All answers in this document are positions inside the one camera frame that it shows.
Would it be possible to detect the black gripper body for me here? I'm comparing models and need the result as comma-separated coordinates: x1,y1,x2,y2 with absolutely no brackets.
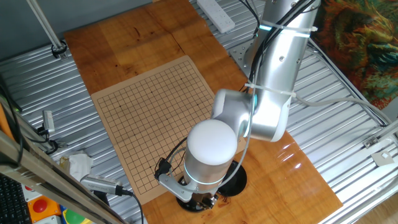
192,192,218,205

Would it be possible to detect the tan paper go board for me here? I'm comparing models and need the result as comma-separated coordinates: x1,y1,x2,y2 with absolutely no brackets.
91,55,249,205

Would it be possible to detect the black bowl of go stones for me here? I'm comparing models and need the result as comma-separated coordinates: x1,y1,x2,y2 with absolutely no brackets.
176,175,218,213

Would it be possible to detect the black bowl lid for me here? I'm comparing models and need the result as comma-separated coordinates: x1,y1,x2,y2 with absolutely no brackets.
217,161,248,197

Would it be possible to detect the glossy wooden mat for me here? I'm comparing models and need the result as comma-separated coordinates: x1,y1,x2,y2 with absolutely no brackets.
63,0,343,224

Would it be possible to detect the crumpled white tissue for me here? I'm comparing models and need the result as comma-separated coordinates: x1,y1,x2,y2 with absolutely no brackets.
68,151,94,182

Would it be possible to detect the yellow box green button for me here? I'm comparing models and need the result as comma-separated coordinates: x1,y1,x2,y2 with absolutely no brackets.
61,208,94,224

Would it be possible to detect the white box small button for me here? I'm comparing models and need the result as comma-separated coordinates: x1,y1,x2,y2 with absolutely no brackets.
32,214,63,224

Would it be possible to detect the orange box red button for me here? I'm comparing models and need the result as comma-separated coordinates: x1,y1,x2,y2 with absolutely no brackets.
27,195,62,223

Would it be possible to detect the white plate with hole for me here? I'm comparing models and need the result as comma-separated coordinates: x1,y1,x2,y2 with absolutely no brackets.
371,150,395,167

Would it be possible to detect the white grey box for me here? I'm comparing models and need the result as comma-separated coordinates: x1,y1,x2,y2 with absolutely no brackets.
21,184,43,202

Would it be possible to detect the white power strip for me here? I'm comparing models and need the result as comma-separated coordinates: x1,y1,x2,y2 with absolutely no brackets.
197,0,236,34

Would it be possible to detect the black keyboard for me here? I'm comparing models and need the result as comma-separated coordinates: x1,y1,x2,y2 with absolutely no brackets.
0,174,32,224

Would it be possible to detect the black pole clamp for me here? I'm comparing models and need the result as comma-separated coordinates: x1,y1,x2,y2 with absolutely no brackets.
51,40,68,60

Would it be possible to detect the colourful patterned cloth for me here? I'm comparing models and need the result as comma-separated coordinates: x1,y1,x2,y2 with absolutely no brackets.
310,0,398,110

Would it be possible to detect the silver tripod pole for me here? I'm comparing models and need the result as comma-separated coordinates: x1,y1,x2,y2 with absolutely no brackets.
25,0,65,52

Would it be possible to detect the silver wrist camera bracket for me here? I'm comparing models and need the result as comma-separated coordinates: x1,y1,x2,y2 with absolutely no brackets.
157,173,195,203

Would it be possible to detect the black camera cable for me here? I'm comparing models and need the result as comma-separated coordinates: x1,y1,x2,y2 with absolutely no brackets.
121,188,146,224

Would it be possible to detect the ribbed silver camera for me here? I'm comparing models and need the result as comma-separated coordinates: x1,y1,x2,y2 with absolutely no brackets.
80,174,124,197

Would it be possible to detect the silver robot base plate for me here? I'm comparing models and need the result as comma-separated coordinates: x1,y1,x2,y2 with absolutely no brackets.
229,39,259,75

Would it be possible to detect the thick grey cable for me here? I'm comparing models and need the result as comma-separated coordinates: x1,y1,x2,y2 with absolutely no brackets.
294,93,393,125

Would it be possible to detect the aluminium frame beam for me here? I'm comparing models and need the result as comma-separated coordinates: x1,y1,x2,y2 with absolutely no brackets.
0,130,128,224

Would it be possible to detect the small metal bracket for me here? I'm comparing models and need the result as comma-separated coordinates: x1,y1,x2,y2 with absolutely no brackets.
363,136,379,149

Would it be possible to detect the small silver camera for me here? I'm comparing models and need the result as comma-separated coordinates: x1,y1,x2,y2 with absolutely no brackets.
42,110,56,135

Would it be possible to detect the silver camera mount pole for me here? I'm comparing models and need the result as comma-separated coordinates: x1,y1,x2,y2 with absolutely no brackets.
0,93,62,153

